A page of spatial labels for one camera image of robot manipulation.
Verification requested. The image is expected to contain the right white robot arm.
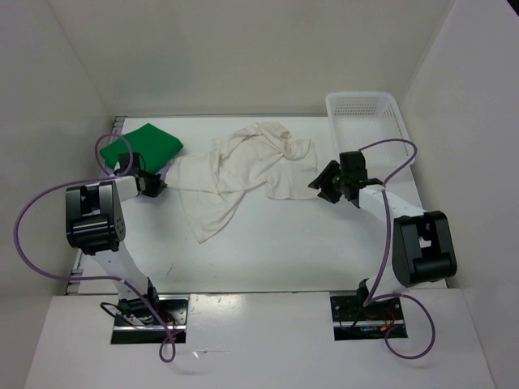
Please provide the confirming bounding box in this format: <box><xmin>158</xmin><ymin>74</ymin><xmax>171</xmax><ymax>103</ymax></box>
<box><xmin>308</xmin><ymin>160</ymin><xmax>457</xmax><ymax>318</ymax></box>

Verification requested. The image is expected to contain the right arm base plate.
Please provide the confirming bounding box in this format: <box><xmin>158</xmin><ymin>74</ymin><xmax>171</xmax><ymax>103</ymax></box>
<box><xmin>329</xmin><ymin>291</ymin><xmax>408</xmax><ymax>341</ymax></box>

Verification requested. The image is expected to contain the white plastic basket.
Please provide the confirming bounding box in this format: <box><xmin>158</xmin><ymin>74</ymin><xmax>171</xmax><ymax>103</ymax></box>
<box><xmin>325</xmin><ymin>92</ymin><xmax>413</xmax><ymax>169</ymax></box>

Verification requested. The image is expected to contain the white t shirt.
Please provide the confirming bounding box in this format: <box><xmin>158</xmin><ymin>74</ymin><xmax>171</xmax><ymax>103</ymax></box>
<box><xmin>165</xmin><ymin>122</ymin><xmax>317</xmax><ymax>243</ymax></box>

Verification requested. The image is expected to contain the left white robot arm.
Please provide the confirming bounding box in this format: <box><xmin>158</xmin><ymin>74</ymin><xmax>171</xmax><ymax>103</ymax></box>
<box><xmin>65</xmin><ymin>176</ymin><xmax>162</xmax><ymax>325</ymax></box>

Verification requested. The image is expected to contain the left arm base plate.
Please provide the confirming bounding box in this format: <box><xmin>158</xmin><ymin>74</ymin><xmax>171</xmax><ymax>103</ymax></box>
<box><xmin>105</xmin><ymin>295</ymin><xmax>189</xmax><ymax>345</ymax></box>

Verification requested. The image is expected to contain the green t shirt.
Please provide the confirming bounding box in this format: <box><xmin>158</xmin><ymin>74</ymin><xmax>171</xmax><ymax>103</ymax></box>
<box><xmin>100</xmin><ymin>123</ymin><xmax>183</xmax><ymax>173</ymax></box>

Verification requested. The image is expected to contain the purple t shirt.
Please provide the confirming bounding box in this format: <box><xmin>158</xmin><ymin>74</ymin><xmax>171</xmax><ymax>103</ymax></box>
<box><xmin>157</xmin><ymin>162</ymin><xmax>171</xmax><ymax>182</ymax></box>

